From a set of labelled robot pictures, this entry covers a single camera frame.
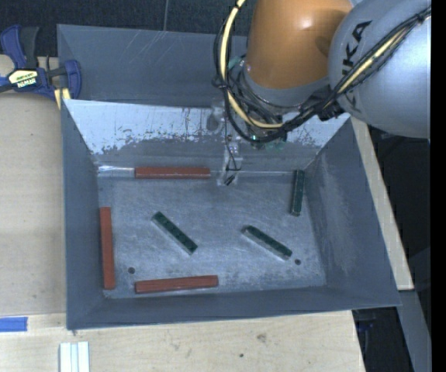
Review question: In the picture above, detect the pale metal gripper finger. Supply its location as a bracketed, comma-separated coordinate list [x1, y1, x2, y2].
[216, 169, 240, 188]
[223, 142, 244, 172]

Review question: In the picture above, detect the grey metal bin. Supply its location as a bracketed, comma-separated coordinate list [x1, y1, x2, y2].
[55, 23, 403, 331]

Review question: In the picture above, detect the red-brown flat block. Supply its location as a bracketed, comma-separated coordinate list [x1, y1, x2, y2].
[99, 205, 117, 291]
[133, 166, 213, 181]
[133, 274, 220, 295]

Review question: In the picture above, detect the dark green flat block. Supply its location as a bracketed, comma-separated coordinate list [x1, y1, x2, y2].
[240, 225, 294, 262]
[289, 168, 306, 218]
[150, 211, 199, 257]

